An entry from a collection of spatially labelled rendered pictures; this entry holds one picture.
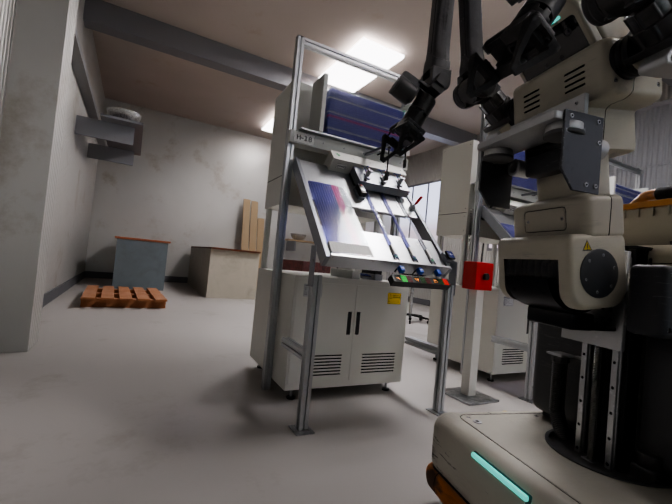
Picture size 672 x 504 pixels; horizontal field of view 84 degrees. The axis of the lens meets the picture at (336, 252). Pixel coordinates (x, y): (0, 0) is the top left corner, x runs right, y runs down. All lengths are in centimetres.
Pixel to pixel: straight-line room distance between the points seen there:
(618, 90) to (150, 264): 623
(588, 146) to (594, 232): 18
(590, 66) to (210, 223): 787
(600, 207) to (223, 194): 798
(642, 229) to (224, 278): 540
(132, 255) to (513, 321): 543
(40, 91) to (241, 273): 386
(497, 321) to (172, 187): 699
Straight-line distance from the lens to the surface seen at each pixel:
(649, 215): 124
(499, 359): 281
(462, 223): 298
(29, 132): 293
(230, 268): 599
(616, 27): 113
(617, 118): 110
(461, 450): 116
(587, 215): 95
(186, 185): 844
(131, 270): 658
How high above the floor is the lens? 69
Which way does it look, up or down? 2 degrees up
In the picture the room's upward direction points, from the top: 5 degrees clockwise
